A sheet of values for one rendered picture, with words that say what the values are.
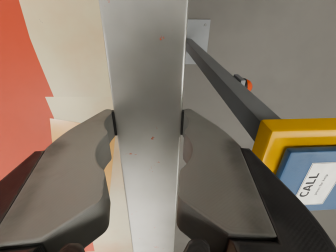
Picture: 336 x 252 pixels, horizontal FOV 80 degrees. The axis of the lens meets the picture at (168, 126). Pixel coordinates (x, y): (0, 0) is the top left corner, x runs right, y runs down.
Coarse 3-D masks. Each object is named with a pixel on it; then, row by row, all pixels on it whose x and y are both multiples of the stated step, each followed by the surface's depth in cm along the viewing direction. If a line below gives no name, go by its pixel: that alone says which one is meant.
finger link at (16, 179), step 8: (40, 152) 8; (24, 160) 8; (32, 160) 8; (16, 168) 7; (24, 168) 7; (32, 168) 7; (8, 176) 7; (16, 176) 7; (24, 176) 7; (0, 184) 7; (8, 184) 7; (16, 184) 7; (0, 192) 6; (8, 192) 6; (16, 192) 6; (0, 200) 6; (8, 200) 6; (0, 208) 6; (8, 208) 6; (0, 216) 6; (16, 248) 5; (24, 248) 5; (32, 248) 5; (40, 248) 5
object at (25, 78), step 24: (0, 0) 11; (0, 24) 12; (24, 24) 12; (0, 48) 12; (24, 48) 12; (0, 72) 13; (24, 72) 13; (0, 96) 14; (24, 96) 14; (48, 96) 14
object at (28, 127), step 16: (0, 112) 14; (16, 112) 15; (32, 112) 15; (48, 112) 15; (0, 128) 15; (16, 128) 15; (32, 128) 15; (48, 128) 15; (0, 144) 16; (16, 144) 16; (32, 144) 16; (48, 144) 16; (0, 160) 17; (16, 160) 17; (0, 176) 18
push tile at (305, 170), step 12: (288, 156) 21; (300, 156) 21; (312, 156) 21; (324, 156) 21; (288, 168) 22; (300, 168) 22; (312, 168) 22; (324, 168) 22; (288, 180) 23; (300, 180) 23; (312, 180) 23; (324, 180) 23; (300, 192) 24; (312, 192) 24; (324, 192) 24; (312, 204) 25; (324, 204) 26
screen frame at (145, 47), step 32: (128, 0) 8; (160, 0) 8; (128, 32) 9; (160, 32) 9; (128, 64) 10; (160, 64) 10; (128, 96) 11; (160, 96) 11; (128, 128) 12; (160, 128) 12; (128, 160) 13; (160, 160) 13; (128, 192) 14; (160, 192) 15; (160, 224) 17
